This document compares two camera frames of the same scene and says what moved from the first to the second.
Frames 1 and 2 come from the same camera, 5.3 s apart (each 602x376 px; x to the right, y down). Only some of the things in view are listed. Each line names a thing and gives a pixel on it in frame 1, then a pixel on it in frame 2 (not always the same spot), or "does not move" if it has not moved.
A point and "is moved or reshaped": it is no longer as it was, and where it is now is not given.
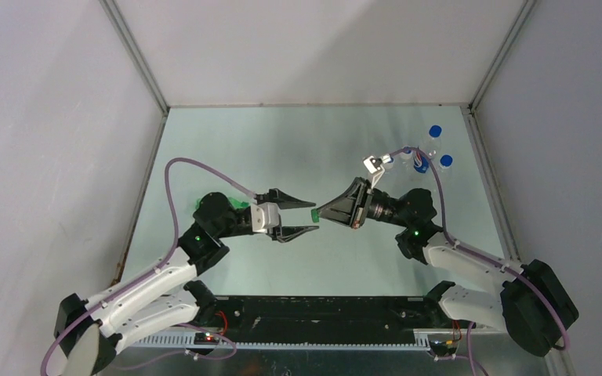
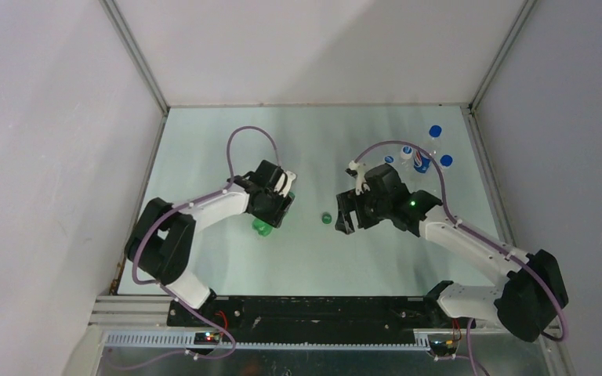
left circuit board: x=205 y=338 does not move
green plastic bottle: x=236 y=204 is moved or reshaped
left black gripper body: x=237 y=228 → x=273 y=209
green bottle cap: x=315 y=215 is moved or reshaped
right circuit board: x=444 y=348 does not move
